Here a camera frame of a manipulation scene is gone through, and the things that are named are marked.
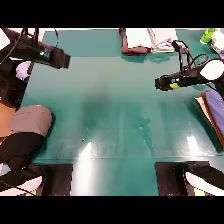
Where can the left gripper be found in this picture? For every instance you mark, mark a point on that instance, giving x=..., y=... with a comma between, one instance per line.
x=60, y=58

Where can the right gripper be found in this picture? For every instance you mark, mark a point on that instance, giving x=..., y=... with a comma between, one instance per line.
x=165, y=82

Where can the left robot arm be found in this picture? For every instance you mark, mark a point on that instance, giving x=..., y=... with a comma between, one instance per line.
x=20, y=46

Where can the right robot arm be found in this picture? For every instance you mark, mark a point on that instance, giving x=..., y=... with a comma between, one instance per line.
x=213, y=70

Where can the cream garment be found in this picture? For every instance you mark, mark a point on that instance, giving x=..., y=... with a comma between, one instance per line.
x=201, y=106

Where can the white garment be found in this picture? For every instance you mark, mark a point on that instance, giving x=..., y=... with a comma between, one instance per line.
x=138, y=38
x=220, y=40
x=165, y=36

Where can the blue garment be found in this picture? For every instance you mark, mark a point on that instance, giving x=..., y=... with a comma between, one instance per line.
x=216, y=110

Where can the bright green object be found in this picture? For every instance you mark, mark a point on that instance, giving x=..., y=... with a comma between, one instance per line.
x=207, y=36

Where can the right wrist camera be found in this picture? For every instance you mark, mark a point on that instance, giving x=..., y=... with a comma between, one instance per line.
x=178, y=44

